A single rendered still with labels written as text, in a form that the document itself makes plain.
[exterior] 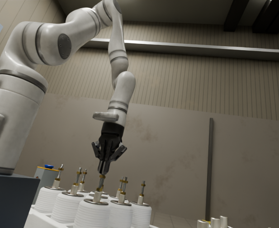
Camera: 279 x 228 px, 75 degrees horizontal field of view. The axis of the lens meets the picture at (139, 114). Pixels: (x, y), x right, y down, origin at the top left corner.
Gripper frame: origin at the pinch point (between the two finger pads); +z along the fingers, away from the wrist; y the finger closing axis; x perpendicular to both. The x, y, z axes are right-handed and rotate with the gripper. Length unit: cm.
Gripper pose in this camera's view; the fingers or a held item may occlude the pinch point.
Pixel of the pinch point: (103, 167)
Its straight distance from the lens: 61.3
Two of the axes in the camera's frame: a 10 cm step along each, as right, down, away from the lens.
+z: -1.8, 9.2, -3.5
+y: -9.2, -0.3, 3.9
